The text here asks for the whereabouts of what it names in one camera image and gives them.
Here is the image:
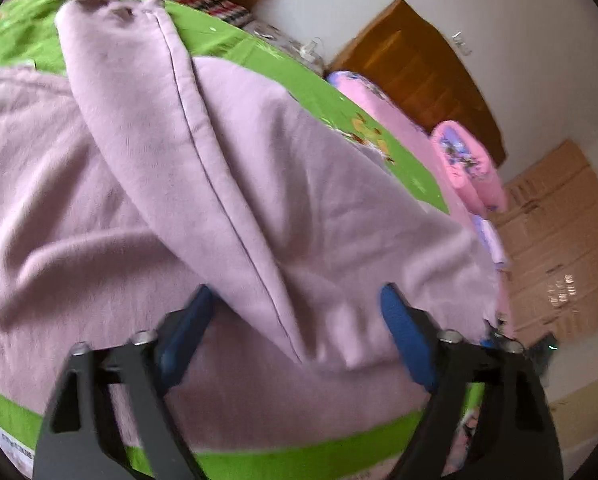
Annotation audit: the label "lilac fleece pants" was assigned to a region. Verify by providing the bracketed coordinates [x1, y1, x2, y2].
[0, 0, 498, 452]

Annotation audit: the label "cardboard boxes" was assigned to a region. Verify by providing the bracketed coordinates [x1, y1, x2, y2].
[491, 141, 598, 346]

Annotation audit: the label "pink cartoon pillow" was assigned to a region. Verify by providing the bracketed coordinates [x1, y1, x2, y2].
[430, 120, 507, 216]

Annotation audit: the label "wooden headboard far bed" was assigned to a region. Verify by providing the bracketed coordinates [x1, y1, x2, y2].
[327, 0, 507, 166]

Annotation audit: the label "green cartoon bed cover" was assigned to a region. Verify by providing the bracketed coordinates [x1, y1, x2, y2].
[0, 0, 476, 479]

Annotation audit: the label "red plaid bed sheet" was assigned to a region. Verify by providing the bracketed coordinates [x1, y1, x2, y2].
[173, 0, 255, 28]

